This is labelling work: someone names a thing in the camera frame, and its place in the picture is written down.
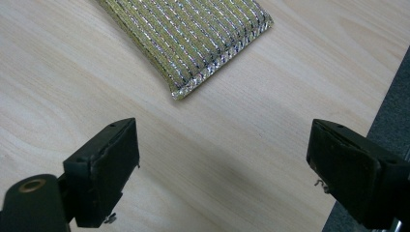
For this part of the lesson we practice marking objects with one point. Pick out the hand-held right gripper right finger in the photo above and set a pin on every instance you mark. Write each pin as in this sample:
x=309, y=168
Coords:
x=351, y=174

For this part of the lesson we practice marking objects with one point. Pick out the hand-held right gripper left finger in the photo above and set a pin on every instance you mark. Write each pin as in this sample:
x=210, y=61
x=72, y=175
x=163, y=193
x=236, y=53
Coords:
x=106, y=170

